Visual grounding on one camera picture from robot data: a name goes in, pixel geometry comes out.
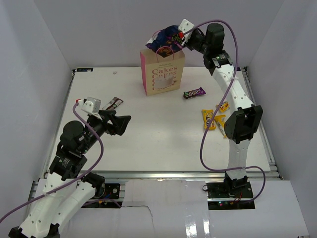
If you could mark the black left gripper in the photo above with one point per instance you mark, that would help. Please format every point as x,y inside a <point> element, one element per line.
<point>120,122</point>

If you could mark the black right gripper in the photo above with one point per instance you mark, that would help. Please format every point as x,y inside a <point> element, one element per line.
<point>188,44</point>

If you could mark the brown chocolate bar wrapper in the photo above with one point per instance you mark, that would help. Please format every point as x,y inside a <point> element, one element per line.
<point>113,104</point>

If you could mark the purple blue chips bag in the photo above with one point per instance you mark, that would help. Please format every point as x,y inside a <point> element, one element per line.
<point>166,41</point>

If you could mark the purple brown M&M packet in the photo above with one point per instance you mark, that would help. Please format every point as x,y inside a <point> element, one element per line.
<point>194,93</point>

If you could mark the small yellow snack packet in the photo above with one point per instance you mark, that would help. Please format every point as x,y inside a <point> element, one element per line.
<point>222,108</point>

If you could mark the yellow M&M peanut packet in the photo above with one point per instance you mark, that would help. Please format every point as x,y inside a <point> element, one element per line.
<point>207,115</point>

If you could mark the yellow snack bar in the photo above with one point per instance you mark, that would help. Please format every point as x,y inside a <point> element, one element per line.
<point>220,122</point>

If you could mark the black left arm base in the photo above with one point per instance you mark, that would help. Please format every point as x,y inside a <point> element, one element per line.
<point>103,191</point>

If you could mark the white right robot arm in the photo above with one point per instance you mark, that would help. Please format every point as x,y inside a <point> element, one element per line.
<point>245,116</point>

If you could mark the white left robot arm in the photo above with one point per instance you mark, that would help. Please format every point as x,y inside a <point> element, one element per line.
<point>66,190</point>

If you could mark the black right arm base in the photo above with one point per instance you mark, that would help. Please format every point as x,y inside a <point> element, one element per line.
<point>230,194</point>

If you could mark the beige Cakes paper bag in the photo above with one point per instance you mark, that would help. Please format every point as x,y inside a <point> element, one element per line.
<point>160,74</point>

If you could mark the blue left corner label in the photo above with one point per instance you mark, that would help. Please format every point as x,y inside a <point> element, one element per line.
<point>84,69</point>

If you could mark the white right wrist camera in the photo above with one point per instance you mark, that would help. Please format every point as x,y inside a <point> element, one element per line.
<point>184,27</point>

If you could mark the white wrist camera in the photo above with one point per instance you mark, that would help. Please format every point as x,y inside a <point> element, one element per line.
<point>90,105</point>
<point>184,27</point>

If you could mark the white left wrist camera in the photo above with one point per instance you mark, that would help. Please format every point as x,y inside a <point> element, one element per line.
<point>90,105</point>

